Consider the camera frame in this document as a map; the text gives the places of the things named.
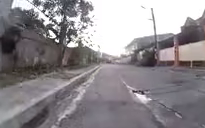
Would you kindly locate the white wall with orange posts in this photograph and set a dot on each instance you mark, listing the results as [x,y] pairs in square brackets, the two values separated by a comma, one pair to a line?
[193,50]

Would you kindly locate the concrete kerb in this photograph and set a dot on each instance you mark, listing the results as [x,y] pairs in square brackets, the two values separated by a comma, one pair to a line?
[50,94]

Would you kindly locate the weathered grey wall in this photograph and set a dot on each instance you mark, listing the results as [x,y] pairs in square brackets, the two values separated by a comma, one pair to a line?
[33,50]

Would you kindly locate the tree behind wall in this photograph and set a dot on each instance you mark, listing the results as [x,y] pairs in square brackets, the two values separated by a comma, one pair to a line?
[26,20]

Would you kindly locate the dark bush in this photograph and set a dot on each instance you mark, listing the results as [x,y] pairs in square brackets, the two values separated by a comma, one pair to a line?
[146,58]

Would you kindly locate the large leafy tree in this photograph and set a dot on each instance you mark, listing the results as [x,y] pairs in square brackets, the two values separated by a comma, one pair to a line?
[61,36]

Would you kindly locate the dark gabled building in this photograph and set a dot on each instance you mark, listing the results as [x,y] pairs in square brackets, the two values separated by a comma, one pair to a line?
[193,31]

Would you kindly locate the grey concrete sidewalk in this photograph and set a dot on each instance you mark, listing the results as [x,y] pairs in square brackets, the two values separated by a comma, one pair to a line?
[16,96]

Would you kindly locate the grey asphalt road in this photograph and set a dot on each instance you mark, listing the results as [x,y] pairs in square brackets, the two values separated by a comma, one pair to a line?
[106,100]

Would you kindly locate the weedy grass strip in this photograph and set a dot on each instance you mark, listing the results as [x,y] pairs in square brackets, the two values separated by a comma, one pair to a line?
[6,81]

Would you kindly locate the utility pole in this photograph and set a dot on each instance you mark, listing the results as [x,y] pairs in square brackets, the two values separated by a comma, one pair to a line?
[154,33]

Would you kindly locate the grey roofed building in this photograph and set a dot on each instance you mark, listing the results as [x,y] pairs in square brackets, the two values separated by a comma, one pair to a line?
[146,41]

